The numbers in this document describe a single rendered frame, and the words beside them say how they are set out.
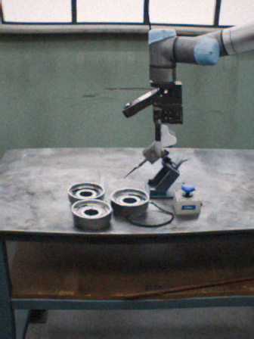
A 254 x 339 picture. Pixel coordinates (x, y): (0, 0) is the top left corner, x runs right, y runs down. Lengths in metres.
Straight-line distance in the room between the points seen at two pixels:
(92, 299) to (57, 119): 1.72
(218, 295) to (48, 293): 0.52
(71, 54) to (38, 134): 0.55
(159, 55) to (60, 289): 0.75
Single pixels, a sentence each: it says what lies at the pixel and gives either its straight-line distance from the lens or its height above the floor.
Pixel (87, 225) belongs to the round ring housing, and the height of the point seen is 0.82.
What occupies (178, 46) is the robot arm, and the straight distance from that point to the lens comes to 1.24.
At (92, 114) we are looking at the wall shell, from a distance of 2.93.
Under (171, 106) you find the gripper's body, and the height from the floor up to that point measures 1.09.
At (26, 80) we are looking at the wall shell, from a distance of 2.91.
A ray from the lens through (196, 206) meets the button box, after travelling 1.33.
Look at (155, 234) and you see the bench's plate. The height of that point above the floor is 0.80.
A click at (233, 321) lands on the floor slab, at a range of 2.20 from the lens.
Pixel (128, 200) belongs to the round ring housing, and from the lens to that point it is 1.36.
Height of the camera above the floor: 1.44
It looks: 24 degrees down
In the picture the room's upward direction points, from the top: 1 degrees clockwise
